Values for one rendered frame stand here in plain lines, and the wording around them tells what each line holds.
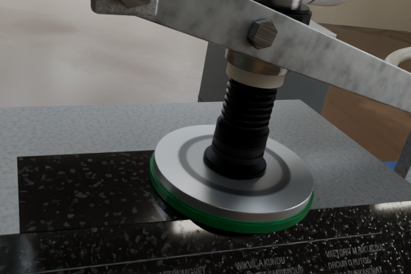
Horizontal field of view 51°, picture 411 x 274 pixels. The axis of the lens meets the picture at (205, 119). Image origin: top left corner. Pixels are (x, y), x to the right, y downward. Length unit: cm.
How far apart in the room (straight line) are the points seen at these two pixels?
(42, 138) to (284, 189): 33
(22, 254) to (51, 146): 19
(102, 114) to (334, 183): 37
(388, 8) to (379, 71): 708
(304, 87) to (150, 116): 112
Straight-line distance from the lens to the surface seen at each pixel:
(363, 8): 734
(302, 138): 76
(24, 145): 62
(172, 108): 76
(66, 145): 62
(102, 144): 63
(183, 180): 52
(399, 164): 249
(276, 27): 44
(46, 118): 69
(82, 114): 71
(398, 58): 106
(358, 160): 75
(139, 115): 72
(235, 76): 50
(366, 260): 63
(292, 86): 173
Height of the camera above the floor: 116
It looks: 25 degrees down
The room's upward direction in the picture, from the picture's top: 11 degrees clockwise
